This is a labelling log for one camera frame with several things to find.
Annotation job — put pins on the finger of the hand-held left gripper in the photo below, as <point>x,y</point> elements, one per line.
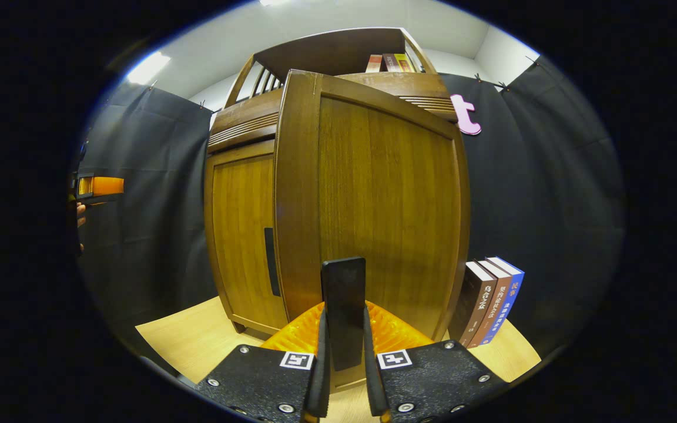
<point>103,186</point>

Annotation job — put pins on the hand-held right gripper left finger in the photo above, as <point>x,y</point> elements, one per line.
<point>319,382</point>

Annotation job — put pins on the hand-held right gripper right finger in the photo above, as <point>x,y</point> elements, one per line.
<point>375,382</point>

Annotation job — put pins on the wooden cabinet door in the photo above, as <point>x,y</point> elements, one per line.
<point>385,194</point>
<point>241,235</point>

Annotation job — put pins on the wooden double-door shoe cabinet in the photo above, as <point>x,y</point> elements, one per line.
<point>327,56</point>

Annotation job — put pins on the dark brown book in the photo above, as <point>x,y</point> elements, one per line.
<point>472,302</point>

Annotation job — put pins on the ceiling light panel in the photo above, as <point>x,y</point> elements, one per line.
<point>147,67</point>

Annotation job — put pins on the reddish brown book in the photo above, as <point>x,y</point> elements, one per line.
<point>491,305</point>

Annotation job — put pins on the blue book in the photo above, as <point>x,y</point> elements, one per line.
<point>506,302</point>

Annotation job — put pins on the black backdrop cloth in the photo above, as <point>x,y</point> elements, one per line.
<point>550,205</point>

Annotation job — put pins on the yellow book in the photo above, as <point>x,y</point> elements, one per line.
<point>405,61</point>

